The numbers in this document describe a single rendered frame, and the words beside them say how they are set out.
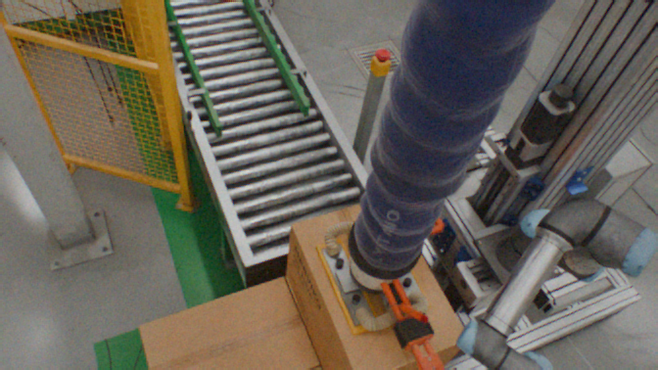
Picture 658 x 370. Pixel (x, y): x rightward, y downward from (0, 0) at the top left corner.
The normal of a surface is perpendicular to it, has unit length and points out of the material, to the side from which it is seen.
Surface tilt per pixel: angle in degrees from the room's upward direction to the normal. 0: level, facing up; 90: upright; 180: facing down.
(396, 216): 78
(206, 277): 0
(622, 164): 0
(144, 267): 0
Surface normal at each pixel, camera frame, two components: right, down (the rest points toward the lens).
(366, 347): 0.11, -0.58
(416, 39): -0.87, 0.19
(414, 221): 0.19, 0.65
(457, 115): -0.03, 0.92
